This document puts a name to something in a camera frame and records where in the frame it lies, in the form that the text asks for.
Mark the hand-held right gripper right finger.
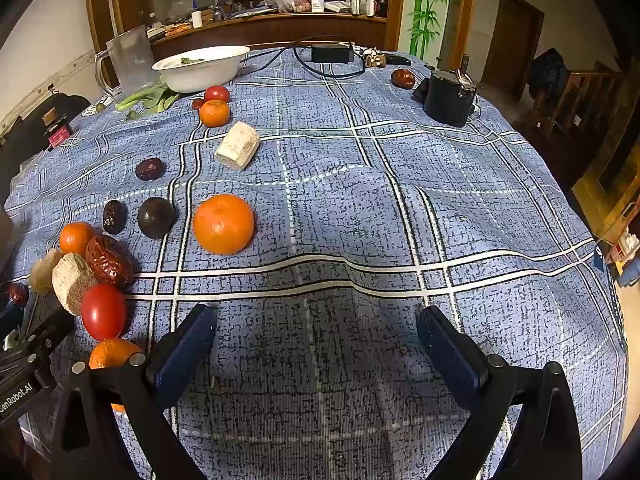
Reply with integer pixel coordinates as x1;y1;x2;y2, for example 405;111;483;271
416;305;583;480

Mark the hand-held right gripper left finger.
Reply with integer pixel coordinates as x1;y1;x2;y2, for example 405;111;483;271
50;304;218;480

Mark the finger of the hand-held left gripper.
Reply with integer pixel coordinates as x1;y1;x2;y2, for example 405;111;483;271
10;305;77;357

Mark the white yam piece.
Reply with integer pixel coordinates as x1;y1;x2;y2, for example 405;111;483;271
29;247;65;295
215;121;261;171
51;253;100;317

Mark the red cherry tomato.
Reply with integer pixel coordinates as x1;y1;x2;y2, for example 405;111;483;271
80;283;127;341

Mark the small orange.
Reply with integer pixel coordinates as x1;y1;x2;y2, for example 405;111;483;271
199;99;231;128
59;222;96;257
89;338;145;413

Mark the large orange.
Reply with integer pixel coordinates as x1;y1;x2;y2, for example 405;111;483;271
193;194;255;255

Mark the large red date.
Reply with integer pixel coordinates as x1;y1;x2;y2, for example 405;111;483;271
85;234;135;291

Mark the dark wrinkled date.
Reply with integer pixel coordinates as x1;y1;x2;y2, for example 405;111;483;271
102;200;127;235
135;157;166;181

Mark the dark avocado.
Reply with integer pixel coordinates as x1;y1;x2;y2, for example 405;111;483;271
137;197;177;240

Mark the blue plaid tablecloth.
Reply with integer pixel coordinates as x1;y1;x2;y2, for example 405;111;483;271
2;46;628;480

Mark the pink box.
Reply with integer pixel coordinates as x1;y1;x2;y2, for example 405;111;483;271
44;122;73;150

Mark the black chair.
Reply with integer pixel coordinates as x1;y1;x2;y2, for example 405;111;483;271
0;92;92;171

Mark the green leafy vegetable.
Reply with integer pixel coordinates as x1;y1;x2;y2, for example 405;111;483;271
115;76;180;120

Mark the black cup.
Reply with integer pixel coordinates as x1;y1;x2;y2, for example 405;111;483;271
412;55;485;128

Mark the clear plastic pitcher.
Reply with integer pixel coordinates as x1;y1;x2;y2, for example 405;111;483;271
94;25;161;98

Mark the white bowl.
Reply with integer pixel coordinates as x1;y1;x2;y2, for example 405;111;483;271
151;45;251;93

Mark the dark jacket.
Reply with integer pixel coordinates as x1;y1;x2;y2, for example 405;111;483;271
529;48;571;101

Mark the wooden cabinet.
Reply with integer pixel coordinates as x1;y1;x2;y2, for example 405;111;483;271
84;0;481;62

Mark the black power adapter with cable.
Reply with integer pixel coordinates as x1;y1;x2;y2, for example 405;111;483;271
240;39;368;81

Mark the green bamboo wall sticker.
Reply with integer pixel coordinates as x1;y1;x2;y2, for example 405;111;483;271
409;0;448;61

